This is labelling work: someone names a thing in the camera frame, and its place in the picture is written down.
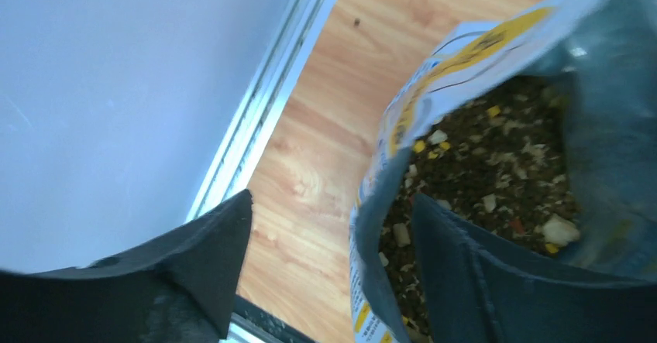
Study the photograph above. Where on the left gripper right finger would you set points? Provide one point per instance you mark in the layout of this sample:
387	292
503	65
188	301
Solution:
480	287

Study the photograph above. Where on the left aluminium frame post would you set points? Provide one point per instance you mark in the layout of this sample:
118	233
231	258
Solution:
263	103

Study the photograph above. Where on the pet food kibble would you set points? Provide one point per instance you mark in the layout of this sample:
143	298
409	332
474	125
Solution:
496	162

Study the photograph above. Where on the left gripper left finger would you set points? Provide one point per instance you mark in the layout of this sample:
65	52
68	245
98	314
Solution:
177	287

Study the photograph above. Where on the pet food bag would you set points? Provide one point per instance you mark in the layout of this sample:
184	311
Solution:
601	56

